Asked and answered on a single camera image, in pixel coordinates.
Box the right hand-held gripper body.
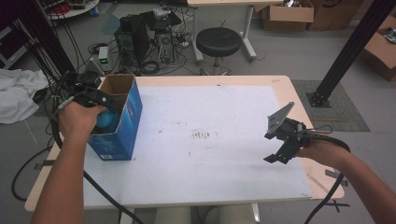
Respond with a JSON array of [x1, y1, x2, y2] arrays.
[[263, 101, 312, 150]]

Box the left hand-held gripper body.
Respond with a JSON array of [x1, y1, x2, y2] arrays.
[[72, 71, 107, 109]]

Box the blue plastic ball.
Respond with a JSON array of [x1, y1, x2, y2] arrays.
[[95, 109, 120, 131]]

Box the blue cardboard box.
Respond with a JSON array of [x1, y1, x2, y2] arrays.
[[87, 74, 144, 162]]

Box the person's left hand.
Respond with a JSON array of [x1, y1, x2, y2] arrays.
[[57, 101, 106, 141]]

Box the person's right hand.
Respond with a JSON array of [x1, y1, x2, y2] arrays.
[[294, 139, 351, 171]]

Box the light wooden table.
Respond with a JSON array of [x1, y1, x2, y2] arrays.
[[24, 74, 346, 224]]

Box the white power supply unit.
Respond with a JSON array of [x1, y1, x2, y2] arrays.
[[98, 46, 110, 65]]

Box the grey tape strip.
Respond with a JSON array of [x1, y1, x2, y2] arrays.
[[324, 169, 349, 188], [33, 160, 56, 171]]

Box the grey floor mat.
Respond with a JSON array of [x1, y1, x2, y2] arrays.
[[290, 78, 372, 133]]

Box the black computer tower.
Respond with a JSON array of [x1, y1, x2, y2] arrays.
[[113, 11, 151, 69]]

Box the white cloth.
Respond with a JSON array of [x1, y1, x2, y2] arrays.
[[0, 68, 50, 125]]

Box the open computer case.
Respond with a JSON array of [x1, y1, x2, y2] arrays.
[[154, 31, 176, 65]]

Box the round white table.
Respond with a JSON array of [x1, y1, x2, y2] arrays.
[[43, 0, 101, 21]]

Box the person's legs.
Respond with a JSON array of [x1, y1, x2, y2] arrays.
[[153, 204, 256, 224]]

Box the white-legged wooden table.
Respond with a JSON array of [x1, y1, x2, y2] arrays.
[[186, 0, 284, 63]]

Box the open brown cardboard box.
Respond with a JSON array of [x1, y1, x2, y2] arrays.
[[261, 0, 316, 32]]

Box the black round stool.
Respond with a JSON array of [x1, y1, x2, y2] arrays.
[[195, 27, 243, 77]]

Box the large brown cardboard box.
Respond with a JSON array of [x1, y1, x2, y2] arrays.
[[360, 14, 396, 83]]

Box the closed brown cardboard box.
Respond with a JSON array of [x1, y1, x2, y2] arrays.
[[307, 0, 366, 32]]

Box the black metal frame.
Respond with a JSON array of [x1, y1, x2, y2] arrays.
[[12, 0, 77, 77]]

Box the black metal post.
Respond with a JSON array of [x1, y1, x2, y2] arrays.
[[306, 0, 396, 108]]

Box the black floor cable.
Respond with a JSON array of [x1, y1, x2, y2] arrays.
[[10, 145, 53, 203]]

